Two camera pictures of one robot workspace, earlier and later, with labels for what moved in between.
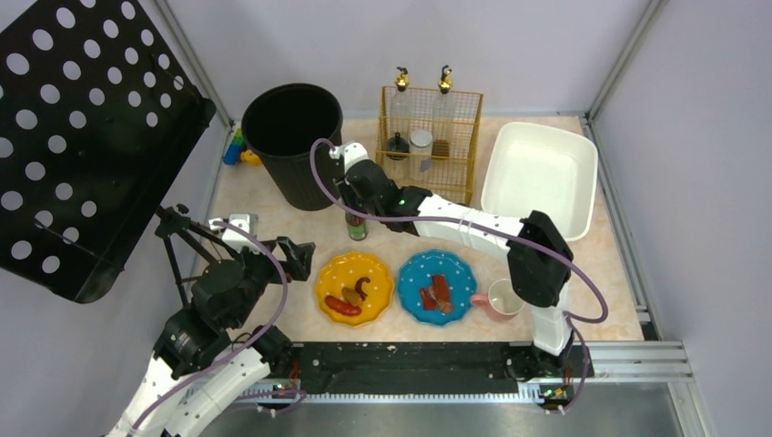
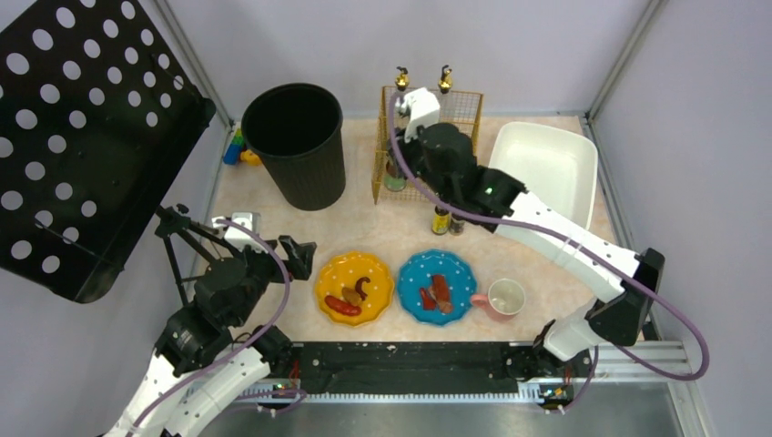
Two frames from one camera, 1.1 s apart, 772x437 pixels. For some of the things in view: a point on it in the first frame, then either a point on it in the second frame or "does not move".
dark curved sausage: (359, 287) does not move
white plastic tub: (538, 167) does not move
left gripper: (289, 254) does not move
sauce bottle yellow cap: (358, 228) -> (393, 178)
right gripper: (354, 201) -> (399, 143)
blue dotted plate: (416, 273) does not move
